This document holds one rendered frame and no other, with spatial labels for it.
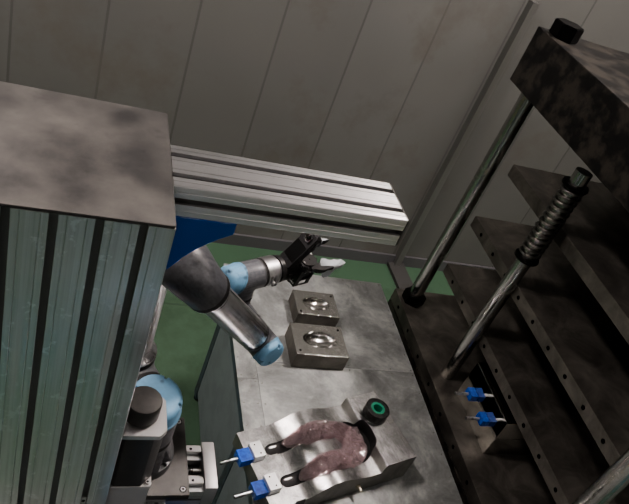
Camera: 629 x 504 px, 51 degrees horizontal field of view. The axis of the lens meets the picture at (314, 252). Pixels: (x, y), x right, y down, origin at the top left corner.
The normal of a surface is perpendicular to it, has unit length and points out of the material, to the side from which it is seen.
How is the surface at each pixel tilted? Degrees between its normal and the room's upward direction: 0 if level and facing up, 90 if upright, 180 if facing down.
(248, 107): 90
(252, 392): 0
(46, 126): 0
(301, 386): 0
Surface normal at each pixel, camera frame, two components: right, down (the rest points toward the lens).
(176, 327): 0.32, -0.75
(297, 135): 0.20, 0.65
